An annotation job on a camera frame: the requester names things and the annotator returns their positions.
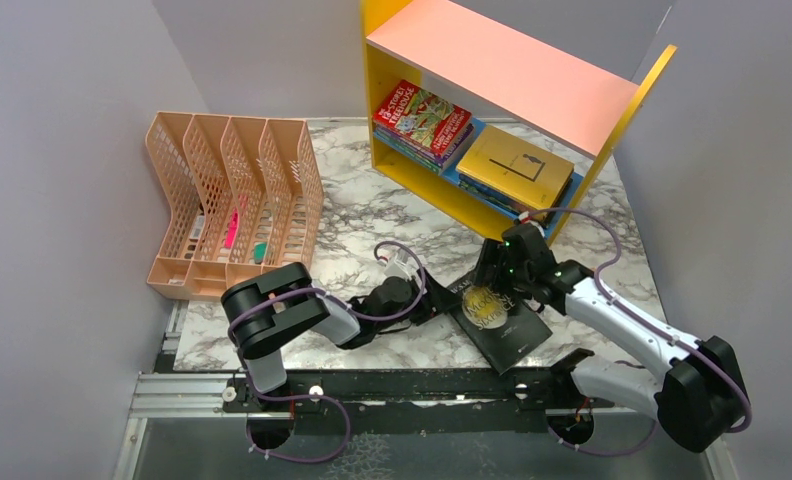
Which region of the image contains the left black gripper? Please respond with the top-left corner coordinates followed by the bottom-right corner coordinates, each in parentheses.
top-left (375, 267), bottom-right (462, 333)

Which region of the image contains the Jane Eyre book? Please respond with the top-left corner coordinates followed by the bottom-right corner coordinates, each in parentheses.
top-left (458, 176), bottom-right (573, 213)

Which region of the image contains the black Moon and Sixpence book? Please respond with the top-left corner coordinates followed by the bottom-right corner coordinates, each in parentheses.
top-left (448, 273), bottom-right (552, 374)

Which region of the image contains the yellow hardcover book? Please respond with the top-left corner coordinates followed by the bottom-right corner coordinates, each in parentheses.
top-left (456, 126), bottom-right (574, 206)

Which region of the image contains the purple 52-storey treehouse book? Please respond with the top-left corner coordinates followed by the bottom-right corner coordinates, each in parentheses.
top-left (379, 122), bottom-right (477, 171)

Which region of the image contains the green 104-storey treehouse book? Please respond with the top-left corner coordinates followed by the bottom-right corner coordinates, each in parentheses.
top-left (373, 126), bottom-right (443, 174)

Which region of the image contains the red 13-storey treehouse book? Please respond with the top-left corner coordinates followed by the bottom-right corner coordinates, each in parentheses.
top-left (372, 80), bottom-right (472, 155)

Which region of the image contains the dark green Alice book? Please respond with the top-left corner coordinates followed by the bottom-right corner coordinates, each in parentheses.
top-left (459, 176), bottom-right (524, 216)

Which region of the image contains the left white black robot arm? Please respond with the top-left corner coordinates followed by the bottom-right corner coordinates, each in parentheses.
top-left (220, 262), bottom-right (461, 411)

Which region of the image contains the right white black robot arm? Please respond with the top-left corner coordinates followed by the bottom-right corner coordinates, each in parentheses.
top-left (474, 222), bottom-right (753, 453)

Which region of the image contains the yellow pink blue bookshelf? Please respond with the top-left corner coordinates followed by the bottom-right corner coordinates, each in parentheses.
top-left (360, 1), bottom-right (677, 207)

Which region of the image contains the green marker in organizer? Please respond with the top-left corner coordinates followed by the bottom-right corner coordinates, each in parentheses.
top-left (251, 242), bottom-right (268, 265)

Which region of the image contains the pink marker in organizer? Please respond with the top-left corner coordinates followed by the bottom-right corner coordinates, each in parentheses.
top-left (223, 207), bottom-right (239, 249)

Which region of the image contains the orange plastic file organizer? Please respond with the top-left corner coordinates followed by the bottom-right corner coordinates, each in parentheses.
top-left (145, 111), bottom-right (324, 301)

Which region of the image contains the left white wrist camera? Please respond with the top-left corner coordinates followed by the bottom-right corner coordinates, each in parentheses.
top-left (384, 250), bottom-right (416, 280)

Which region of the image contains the black mounting rail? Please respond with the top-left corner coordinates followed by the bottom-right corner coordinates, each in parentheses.
top-left (222, 367), bottom-right (608, 435)

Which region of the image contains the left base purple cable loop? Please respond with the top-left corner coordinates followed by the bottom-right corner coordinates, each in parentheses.
top-left (240, 357), bottom-right (352, 464)

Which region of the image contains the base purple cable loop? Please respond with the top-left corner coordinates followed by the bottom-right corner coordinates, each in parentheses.
top-left (545, 397), bottom-right (659, 458)
top-left (240, 357), bottom-right (352, 464)

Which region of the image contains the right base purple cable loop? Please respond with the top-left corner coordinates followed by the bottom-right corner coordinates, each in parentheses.
top-left (545, 397), bottom-right (659, 458)

